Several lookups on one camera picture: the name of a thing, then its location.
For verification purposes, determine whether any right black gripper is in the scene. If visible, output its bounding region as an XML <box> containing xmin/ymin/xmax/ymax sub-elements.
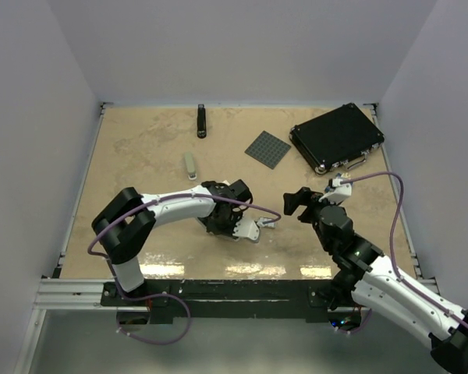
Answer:
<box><xmin>282</xmin><ymin>187</ymin><xmax>342</xmax><ymax>252</ymax></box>

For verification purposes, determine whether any grey staple tray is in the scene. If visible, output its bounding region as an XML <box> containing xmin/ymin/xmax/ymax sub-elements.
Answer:
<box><xmin>257</xmin><ymin>217</ymin><xmax>276</xmax><ymax>229</ymax></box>

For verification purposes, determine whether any beige green stapler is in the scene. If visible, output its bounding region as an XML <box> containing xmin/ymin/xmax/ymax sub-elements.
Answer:
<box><xmin>184</xmin><ymin>152</ymin><xmax>197</xmax><ymax>181</ymax></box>

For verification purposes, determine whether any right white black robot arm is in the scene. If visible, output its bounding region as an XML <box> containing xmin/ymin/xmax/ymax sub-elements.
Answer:
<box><xmin>283</xmin><ymin>187</ymin><xmax>468</xmax><ymax>373</ymax></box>

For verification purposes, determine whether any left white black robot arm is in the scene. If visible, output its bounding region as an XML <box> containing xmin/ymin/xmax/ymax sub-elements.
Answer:
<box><xmin>91</xmin><ymin>179</ymin><xmax>260</xmax><ymax>305</ymax></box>

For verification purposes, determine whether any black stapler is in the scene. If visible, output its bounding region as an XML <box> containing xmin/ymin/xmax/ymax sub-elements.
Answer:
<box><xmin>197</xmin><ymin>104</ymin><xmax>207</xmax><ymax>139</ymax></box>

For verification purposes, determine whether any grey lego baseplate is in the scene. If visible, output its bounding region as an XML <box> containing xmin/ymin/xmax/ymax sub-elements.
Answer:
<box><xmin>244</xmin><ymin>131</ymin><xmax>291</xmax><ymax>169</ymax></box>

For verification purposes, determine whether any black carrying case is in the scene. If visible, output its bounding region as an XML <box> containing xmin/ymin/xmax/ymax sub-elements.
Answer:
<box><xmin>289</xmin><ymin>103</ymin><xmax>385</xmax><ymax>175</ymax></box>

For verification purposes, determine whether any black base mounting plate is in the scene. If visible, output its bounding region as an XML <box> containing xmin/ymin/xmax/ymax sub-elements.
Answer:
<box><xmin>100</xmin><ymin>278</ymin><xmax>375</xmax><ymax>324</ymax></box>

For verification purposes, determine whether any aluminium front rail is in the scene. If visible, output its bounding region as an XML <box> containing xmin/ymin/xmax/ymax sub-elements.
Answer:
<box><xmin>34</xmin><ymin>277</ymin><xmax>445</xmax><ymax>312</ymax></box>

